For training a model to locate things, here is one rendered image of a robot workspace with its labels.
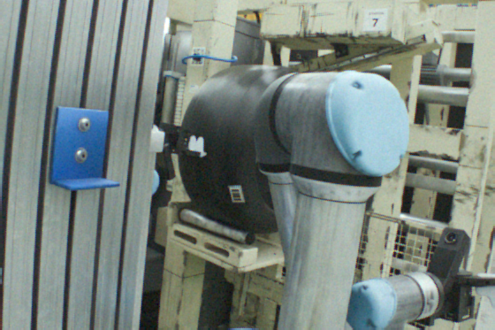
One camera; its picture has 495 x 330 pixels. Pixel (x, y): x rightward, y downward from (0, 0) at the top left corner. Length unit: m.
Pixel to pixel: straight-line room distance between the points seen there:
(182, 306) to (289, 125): 1.44
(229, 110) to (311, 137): 0.86
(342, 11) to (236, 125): 0.65
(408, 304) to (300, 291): 0.21
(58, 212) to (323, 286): 0.32
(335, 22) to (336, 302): 1.31
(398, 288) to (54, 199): 0.49
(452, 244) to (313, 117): 0.41
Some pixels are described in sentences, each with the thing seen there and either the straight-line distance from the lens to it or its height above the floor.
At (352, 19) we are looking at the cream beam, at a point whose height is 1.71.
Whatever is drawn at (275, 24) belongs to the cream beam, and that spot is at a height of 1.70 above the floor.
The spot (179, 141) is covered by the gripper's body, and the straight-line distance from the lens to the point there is 1.26.
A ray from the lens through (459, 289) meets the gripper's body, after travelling 0.82.
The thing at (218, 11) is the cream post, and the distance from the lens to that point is 1.78.
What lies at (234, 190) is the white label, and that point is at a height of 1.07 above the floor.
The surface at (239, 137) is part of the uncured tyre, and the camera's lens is 1.33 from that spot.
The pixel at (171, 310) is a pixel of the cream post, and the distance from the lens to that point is 1.94.
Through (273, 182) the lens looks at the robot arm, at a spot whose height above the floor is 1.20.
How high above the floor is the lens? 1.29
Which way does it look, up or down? 3 degrees down
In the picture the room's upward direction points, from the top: 7 degrees clockwise
